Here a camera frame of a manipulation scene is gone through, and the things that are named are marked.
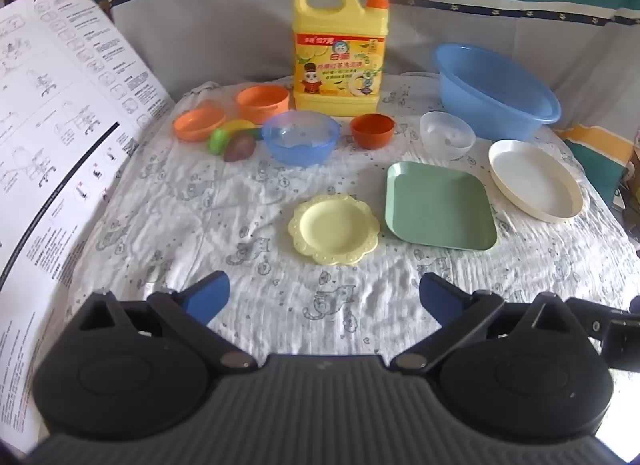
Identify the yellow green toy banana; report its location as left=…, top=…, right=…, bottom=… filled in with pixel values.
left=209, top=119, right=263, bottom=155

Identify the blue plastic basin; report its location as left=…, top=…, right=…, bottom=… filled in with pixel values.
left=432, top=42, right=562, bottom=142

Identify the orange shallow dish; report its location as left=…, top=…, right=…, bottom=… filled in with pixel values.
left=173, top=106, right=228, bottom=142

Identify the green square plate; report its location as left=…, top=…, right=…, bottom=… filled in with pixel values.
left=385, top=161, right=499, bottom=251

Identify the white instruction sheet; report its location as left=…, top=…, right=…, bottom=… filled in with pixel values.
left=0, top=0, right=176, bottom=456

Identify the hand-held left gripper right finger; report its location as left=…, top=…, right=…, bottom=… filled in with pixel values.
left=390, top=272, right=581, bottom=373

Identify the small dark orange bowl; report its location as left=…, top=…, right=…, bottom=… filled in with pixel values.
left=350, top=114, right=397, bottom=150

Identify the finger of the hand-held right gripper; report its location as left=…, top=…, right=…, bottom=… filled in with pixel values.
left=567, top=294, right=640, bottom=373

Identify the brown toy vegetable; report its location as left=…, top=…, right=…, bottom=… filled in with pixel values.
left=223, top=136, right=257, bottom=162

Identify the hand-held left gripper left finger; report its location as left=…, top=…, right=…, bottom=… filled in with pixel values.
left=75, top=271, right=258, bottom=371

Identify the blue translucent bowl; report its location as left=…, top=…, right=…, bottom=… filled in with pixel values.
left=261, top=111, right=342, bottom=167

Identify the clear plastic bowl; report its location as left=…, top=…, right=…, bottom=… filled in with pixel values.
left=419, top=111, right=477, bottom=161

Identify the yellow scalloped plate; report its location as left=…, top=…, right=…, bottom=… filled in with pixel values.
left=287, top=194, right=381, bottom=266

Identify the yellow dish soap pump bottle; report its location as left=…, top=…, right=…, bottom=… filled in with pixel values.
left=291, top=0, right=391, bottom=117

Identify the teal grey striped quilt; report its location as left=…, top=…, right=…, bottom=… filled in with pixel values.
left=102, top=0, right=640, bottom=211

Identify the white oval plate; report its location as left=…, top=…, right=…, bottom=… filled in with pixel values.
left=488, top=139, right=586, bottom=222

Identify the white printed bed sheet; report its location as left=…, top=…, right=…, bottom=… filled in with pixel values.
left=65, top=72, right=640, bottom=361

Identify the orange cup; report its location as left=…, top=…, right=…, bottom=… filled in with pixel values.
left=236, top=85, right=291, bottom=126

